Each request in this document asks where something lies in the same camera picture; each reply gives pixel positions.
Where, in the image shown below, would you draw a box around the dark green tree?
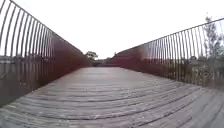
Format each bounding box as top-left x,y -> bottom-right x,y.
84,50 -> 100,61

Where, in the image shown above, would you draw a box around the grey wooden plank deck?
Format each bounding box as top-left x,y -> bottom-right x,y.
0,66 -> 224,128

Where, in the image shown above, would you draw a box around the red metal bar railing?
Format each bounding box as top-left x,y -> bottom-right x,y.
0,0 -> 92,108
106,17 -> 224,91

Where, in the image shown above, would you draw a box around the green bushes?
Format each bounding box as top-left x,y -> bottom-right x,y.
159,59 -> 224,88

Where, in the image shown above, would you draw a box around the thin sparse tree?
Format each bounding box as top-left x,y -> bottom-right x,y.
201,14 -> 224,87

